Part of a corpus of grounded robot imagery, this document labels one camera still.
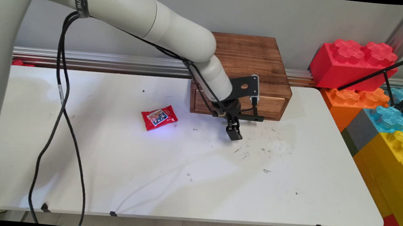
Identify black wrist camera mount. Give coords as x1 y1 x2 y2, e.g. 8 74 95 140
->
223 72 268 123

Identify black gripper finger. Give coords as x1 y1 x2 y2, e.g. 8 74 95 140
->
225 116 238 135
229 124 245 142

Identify flat red object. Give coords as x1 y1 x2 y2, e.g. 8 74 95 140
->
11 59 36 68

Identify orange toy block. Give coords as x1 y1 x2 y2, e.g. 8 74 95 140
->
317 83 391 136

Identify grey toy block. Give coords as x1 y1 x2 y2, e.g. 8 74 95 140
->
339 108 379 159

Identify black tripod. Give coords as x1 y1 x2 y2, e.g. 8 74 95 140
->
336 44 403 114

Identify big red toy block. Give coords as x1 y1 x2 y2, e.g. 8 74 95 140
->
308 36 400 95

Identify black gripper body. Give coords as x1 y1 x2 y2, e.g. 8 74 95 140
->
210 96 243 120

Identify horizontal aluminium rail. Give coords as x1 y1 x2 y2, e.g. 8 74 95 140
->
11 45 403 96

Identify big yellow toy block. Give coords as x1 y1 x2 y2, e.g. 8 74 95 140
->
347 127 403 226

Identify brown wooden drawer box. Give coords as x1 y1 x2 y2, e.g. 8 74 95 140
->
188 31 297 122

